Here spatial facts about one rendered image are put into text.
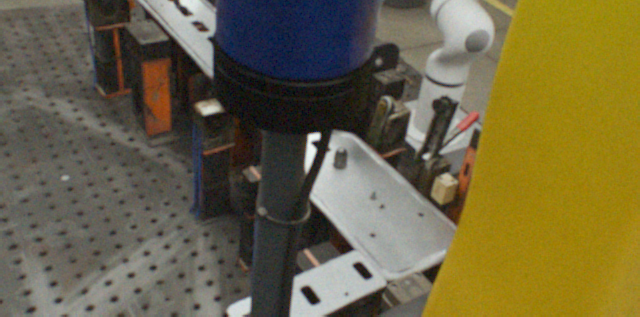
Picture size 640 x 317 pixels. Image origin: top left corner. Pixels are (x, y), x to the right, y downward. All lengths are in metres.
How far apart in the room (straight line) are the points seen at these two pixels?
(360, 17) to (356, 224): 1.14
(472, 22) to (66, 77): 1.31
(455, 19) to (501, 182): 1.43
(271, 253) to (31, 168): 1.67
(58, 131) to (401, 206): 1.10
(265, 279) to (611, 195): 0.18
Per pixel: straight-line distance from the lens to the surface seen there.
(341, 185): 1.47
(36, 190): 1.93
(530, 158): 0.35
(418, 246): 1.37
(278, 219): 0.34
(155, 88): 1.96
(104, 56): 2.19
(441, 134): 1.44
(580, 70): 0.32
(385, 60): 1.66
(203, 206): 1.76
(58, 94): 2.28
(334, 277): 1.28
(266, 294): 0.38
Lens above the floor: 1.95
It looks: 37 degrees down
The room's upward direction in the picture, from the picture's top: 8 degrees clockwise
